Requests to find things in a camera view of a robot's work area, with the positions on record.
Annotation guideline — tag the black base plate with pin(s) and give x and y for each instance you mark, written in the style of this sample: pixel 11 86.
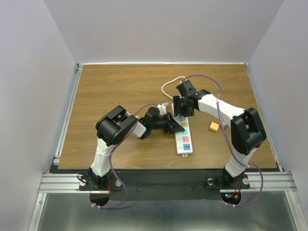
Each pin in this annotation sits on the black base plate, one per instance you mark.
pixel 159 185

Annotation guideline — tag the yellow charger plug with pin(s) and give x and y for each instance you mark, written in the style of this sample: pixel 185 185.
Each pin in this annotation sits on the yellow charger plug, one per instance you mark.
pixel 214 127

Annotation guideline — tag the brown pink charger plug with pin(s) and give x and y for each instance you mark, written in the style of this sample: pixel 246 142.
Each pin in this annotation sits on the brown pink charger plug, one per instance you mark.
pixel 223 125

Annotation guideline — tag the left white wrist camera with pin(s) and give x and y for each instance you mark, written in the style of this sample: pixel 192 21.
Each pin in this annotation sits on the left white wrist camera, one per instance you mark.
pixel 163 108

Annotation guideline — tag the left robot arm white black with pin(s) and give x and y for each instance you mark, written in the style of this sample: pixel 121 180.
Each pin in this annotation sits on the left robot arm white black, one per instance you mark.
pixel 115 126

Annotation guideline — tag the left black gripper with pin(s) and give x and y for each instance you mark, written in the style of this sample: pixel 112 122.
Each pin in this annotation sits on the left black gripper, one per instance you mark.
pixel 171 126

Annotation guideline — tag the white power strip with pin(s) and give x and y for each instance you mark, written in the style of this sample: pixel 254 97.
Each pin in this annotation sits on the white power strip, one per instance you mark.
pixel 183 139

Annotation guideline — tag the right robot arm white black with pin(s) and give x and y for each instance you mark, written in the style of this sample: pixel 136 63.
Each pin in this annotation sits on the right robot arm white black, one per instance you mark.
pixel 247 131

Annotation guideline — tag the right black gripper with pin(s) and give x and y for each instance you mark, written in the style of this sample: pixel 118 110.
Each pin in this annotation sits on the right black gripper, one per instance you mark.
pixel 177 109

